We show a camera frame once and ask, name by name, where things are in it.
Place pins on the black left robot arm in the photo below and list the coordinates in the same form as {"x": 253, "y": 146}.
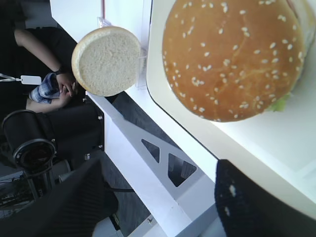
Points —
{"x": 52, "y": 147}

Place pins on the sesame bun top front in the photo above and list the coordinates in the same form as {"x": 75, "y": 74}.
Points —
{"x": 230, "y": 60}

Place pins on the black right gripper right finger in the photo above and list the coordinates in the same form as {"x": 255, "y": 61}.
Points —
{"x": 247, "y": 210}

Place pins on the lettuce leaf on burger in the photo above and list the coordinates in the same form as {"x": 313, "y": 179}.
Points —
{"x": 278, "y": 105}

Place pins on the upright bun half left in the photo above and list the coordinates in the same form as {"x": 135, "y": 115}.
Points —
{"x": 104, "y": 62}

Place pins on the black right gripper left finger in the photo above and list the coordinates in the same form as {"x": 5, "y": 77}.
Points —
{"x": 71, "y": 209}

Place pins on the seated person in black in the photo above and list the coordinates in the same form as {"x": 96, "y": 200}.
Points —
{"x": 35, "y": 52}

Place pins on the left red strip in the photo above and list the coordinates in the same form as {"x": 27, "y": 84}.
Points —
{"x": 103, "y": 8}

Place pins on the cream metal tray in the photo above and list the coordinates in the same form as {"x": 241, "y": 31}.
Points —
{"x": 275, "y": 149}

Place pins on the left lower clear holder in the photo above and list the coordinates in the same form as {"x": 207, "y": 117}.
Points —
{"x": 140, "y": 82}

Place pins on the white table frame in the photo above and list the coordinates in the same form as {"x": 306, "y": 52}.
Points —
{"x": 187, "y": 210}

